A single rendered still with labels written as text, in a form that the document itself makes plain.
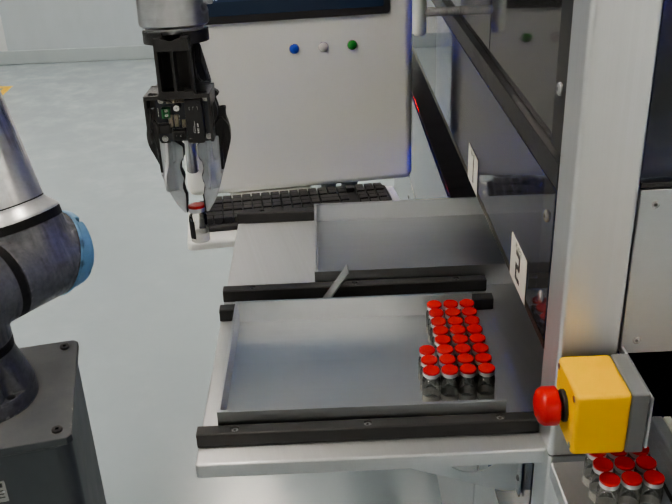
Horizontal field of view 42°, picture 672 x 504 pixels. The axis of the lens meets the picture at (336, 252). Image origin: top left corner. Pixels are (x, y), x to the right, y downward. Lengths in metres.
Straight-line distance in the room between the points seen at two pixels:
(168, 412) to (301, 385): 1.51
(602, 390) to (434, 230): 0.70
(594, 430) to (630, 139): 0.28
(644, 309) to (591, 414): 0.13
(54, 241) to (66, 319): 1.86
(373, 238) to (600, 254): 0.66
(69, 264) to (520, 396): 0.67
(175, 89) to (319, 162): 0.99
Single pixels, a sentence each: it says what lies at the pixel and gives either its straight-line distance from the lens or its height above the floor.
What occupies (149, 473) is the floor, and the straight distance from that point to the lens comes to 2.41.
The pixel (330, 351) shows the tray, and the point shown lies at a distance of 1.19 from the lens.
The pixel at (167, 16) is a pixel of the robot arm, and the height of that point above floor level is 1.35.
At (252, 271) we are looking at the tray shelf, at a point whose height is 0.88.
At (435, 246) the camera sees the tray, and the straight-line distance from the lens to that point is 1.46.
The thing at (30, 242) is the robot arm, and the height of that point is 1.01.
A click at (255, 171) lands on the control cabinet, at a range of 1.90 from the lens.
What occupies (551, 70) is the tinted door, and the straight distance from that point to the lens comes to 0.97.
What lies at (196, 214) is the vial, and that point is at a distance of 1.04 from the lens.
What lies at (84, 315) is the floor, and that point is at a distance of 3.17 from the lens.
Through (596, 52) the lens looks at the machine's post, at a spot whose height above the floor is 1.34.
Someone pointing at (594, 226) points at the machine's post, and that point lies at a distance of 0.88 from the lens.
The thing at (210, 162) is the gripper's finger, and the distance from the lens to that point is 0.99.
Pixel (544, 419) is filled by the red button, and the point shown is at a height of 0.99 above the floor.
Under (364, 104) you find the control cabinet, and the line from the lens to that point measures 1.88.
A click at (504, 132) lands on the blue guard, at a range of 1.17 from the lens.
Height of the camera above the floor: 1.53
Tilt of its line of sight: 27 degrees down
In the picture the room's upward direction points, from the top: 2 degrees counter-clockwise
